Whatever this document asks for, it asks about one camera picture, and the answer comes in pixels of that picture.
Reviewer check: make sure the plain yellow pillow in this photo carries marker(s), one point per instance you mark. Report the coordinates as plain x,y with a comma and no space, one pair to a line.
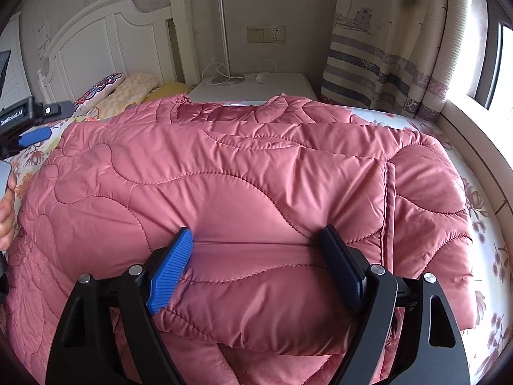
170,89

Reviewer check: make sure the embroidered floral pillow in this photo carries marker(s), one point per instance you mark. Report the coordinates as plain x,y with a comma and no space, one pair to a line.
100,88

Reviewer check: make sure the pink quilted blanket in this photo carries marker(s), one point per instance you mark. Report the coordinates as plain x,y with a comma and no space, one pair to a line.
240,192

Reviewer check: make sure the white wooden headboard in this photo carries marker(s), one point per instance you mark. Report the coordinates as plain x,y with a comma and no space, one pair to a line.
132,44

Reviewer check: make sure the yellow checked pillow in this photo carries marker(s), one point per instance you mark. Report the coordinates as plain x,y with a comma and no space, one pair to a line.
132,88

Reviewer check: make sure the beige wall switch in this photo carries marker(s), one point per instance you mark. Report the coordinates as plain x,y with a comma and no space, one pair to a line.
255,34

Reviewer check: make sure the person's left hand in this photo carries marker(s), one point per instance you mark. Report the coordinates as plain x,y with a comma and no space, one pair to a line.
6,220

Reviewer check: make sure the window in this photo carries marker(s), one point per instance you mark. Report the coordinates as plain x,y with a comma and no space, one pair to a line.
503,56

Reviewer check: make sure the floral bed sheet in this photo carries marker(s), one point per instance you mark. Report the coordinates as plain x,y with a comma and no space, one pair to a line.
487,256

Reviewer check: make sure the white nightstand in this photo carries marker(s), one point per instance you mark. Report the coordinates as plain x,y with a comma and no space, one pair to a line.
280,86

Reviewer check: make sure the beige wall outlet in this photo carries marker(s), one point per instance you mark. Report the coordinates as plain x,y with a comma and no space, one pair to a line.
275,34

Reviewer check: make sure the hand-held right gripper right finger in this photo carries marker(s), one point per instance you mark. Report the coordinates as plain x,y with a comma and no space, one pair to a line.
342,268

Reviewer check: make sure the beige window sill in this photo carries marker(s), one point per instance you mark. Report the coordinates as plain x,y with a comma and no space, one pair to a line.
477,144

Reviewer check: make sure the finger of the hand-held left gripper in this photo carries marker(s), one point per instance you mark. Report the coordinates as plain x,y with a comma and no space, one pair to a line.
34,136

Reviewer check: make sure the silver desk lamp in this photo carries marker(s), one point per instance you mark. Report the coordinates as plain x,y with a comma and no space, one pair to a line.
222,28

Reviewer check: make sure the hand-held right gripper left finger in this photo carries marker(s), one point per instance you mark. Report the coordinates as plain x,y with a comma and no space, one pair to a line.
170,268

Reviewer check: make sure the white wardrobe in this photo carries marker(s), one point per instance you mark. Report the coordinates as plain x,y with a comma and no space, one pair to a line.
14,68

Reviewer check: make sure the nautical print curtain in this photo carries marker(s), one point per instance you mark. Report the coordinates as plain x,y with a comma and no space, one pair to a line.
384,48

